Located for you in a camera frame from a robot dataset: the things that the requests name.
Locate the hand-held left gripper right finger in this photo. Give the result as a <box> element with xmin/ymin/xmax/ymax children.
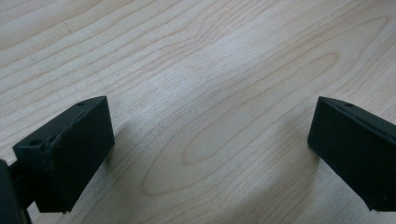
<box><xmin>306</xmin><ymin>95</ymin><xmax>396</xmax><ymax>213</ymax></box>

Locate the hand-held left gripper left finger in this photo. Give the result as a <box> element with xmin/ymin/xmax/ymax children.
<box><xmin>12</xmin><ymin>95</ymin><xmax>116</xmax><ymax>215</ymax></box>

